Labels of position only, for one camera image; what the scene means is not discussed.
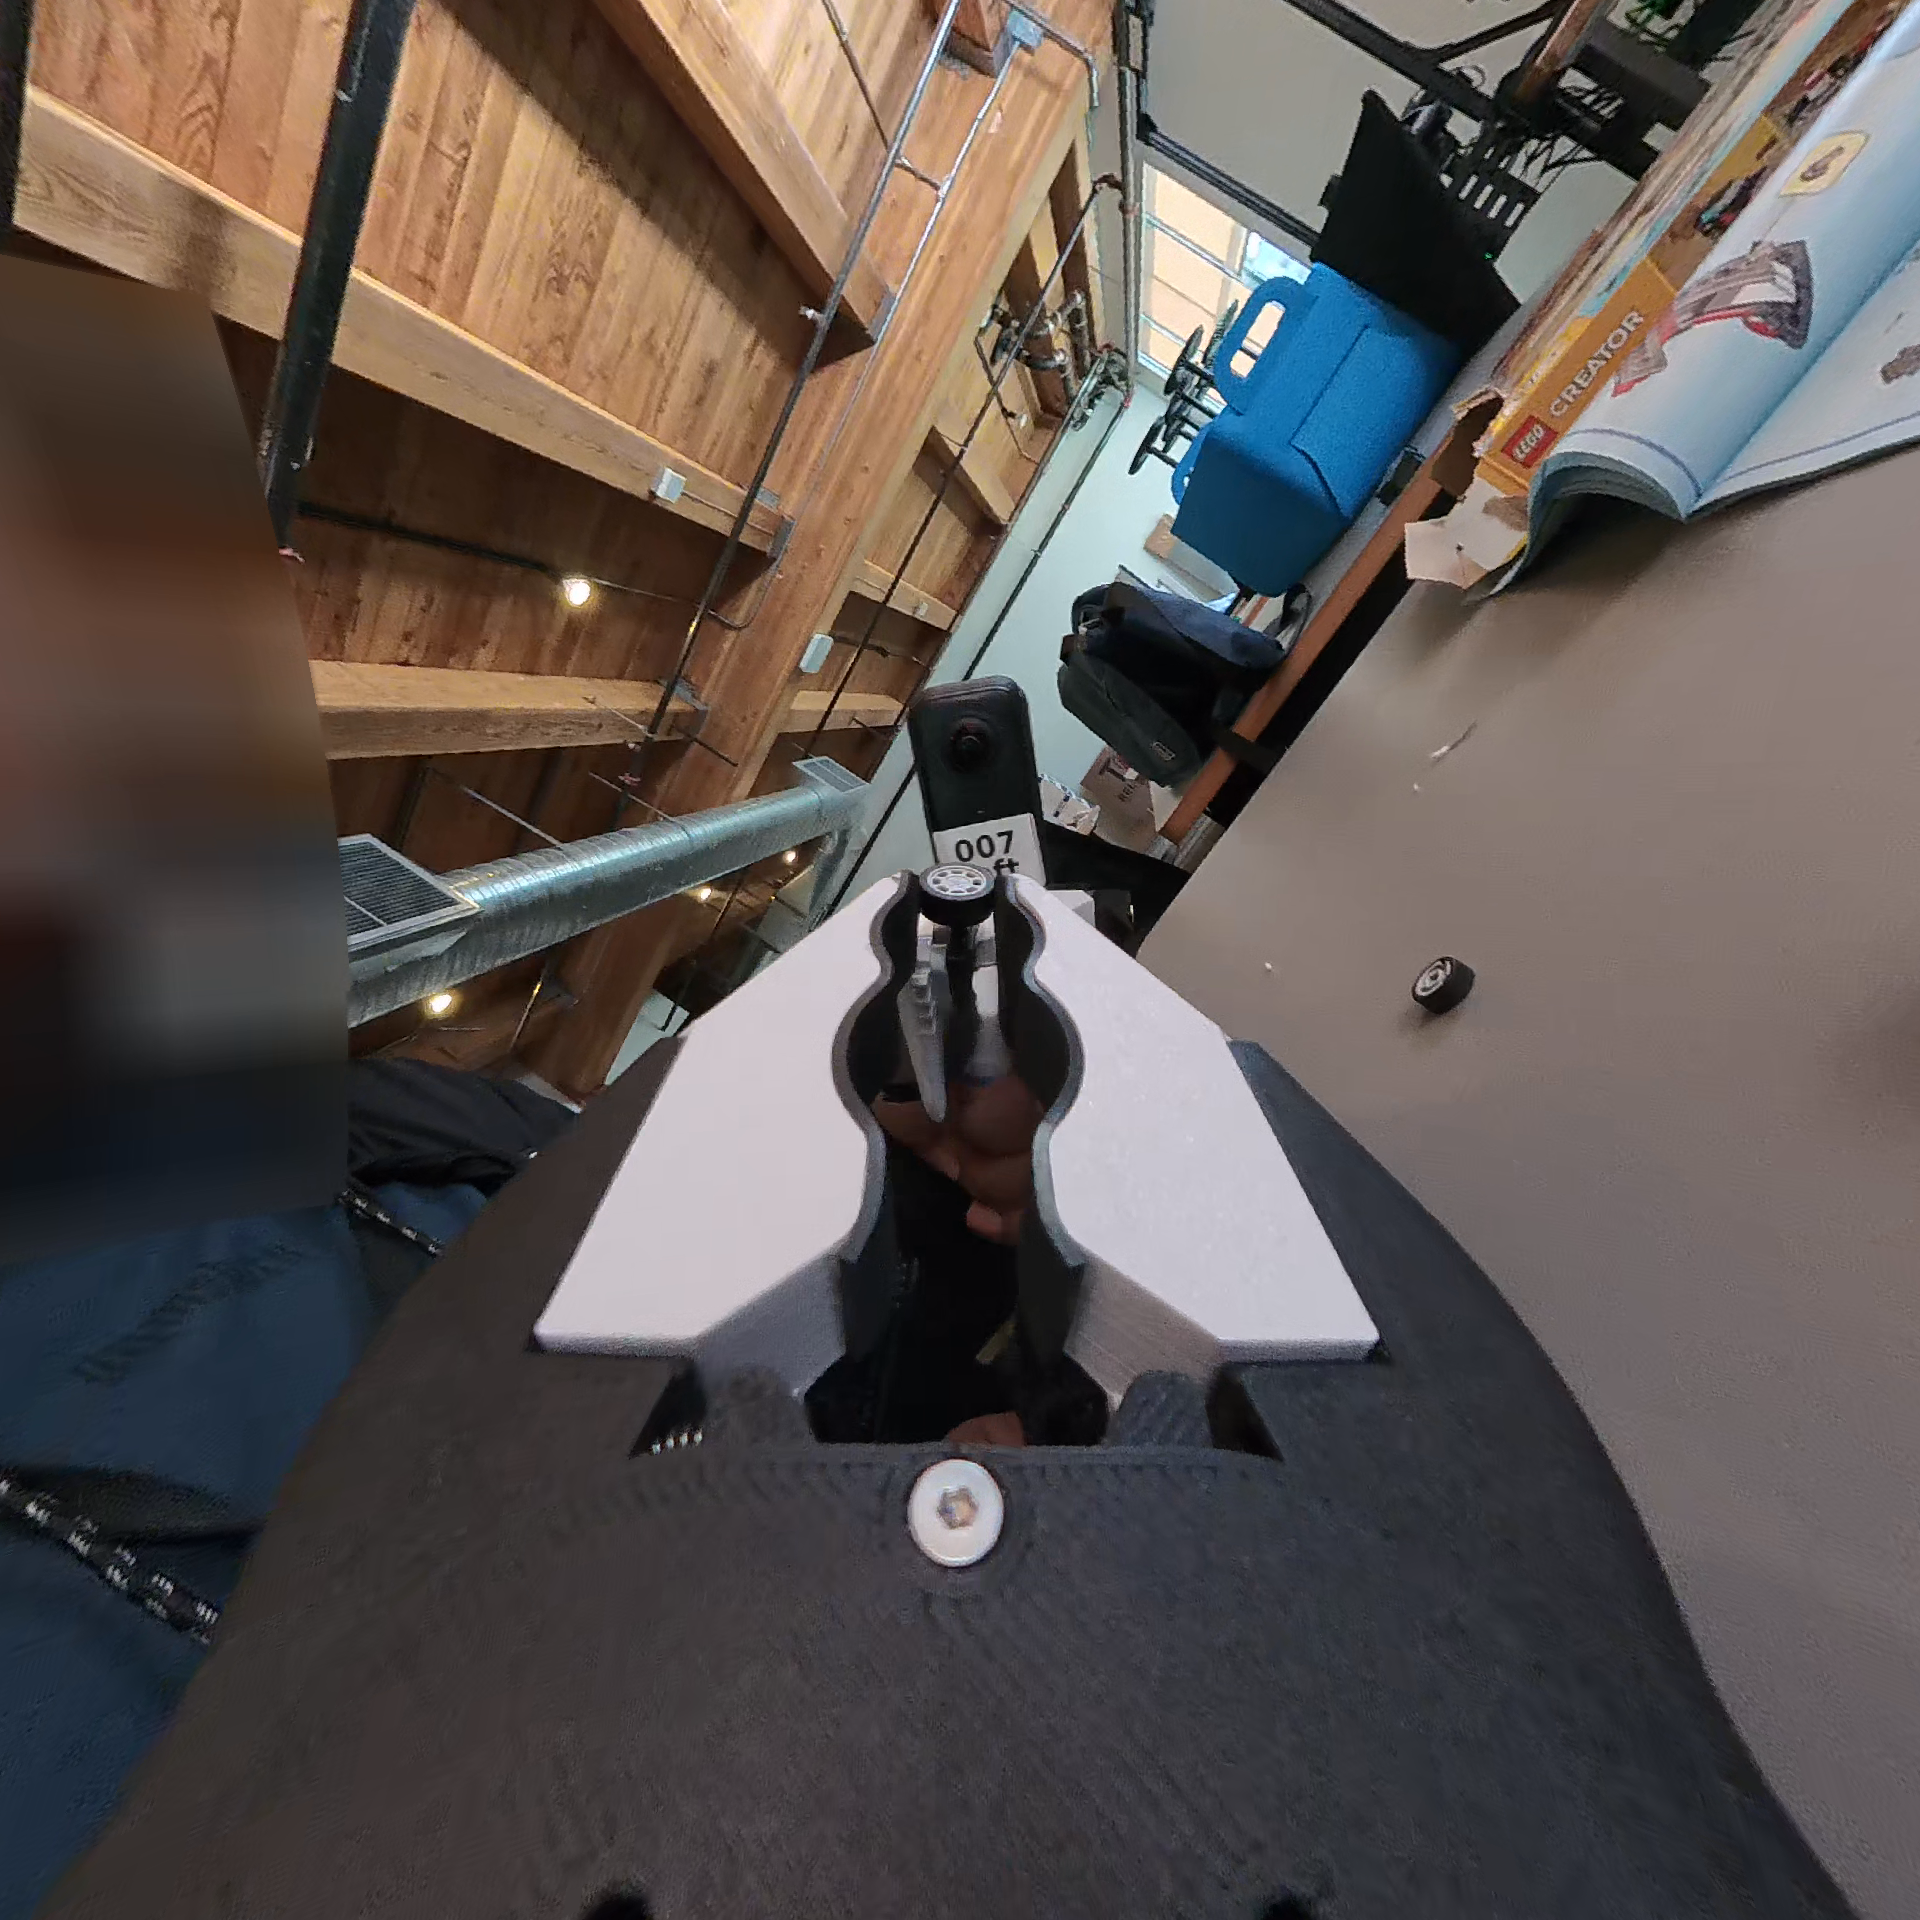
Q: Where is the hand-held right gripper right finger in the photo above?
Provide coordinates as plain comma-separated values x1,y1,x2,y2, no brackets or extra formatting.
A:
1001,885,1379,1393

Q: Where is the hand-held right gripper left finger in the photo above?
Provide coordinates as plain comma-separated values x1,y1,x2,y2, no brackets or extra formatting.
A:
537,876,922,1395

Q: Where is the grey toy brick wheel assembly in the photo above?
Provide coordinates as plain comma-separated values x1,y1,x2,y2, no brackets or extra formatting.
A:
900,863,1039,1125

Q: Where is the grey desk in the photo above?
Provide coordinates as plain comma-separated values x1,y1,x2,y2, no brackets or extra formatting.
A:
1136,451,1920,1920

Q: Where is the person's left hand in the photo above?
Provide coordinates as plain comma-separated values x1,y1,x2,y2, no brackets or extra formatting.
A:
874,1083,1046,1243

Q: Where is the dark backpack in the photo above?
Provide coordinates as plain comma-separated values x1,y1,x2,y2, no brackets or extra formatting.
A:
1057,584,1308,789

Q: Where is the wooden edged side table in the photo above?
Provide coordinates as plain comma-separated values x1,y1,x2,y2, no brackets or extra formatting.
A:
1155,346,1518,841

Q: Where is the blue felt bag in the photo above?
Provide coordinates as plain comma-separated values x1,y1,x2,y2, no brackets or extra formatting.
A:
1174,263,1466,599

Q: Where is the person's blue jacket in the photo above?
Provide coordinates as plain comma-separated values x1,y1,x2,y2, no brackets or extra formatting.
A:
0,1057,579,1920

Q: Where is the yellow cardboard toy box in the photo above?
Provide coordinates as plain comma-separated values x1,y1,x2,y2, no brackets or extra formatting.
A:
1401,0,1870,595

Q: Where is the black equipment rack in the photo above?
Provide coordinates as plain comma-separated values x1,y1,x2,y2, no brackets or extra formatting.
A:
1411,0,1712,189

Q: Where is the open instruction booklet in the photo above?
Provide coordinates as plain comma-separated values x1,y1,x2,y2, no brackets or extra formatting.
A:
1522,0,1920,529

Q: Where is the silver ventilation duct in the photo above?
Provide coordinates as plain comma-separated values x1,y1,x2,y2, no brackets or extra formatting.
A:
336,756,870,1029

